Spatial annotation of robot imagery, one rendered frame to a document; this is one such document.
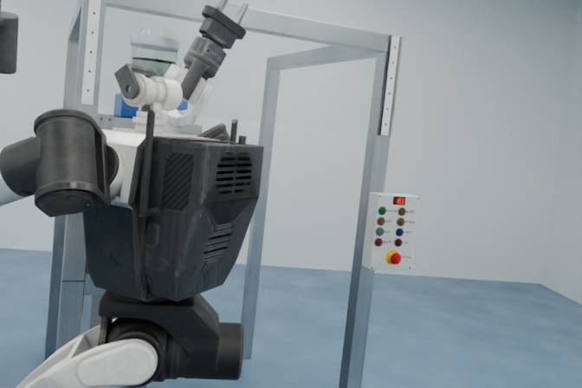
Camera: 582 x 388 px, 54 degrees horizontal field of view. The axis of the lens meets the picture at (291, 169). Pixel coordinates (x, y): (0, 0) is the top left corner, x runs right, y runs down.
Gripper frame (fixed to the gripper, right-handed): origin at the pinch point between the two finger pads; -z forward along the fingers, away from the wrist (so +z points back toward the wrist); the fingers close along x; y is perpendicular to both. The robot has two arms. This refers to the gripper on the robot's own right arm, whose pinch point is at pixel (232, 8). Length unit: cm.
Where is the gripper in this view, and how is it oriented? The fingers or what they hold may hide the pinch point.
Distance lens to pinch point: 151.9
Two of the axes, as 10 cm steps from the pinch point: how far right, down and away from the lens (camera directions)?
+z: -4.8, 8.8, -0.4
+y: -5.1, -2.4, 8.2
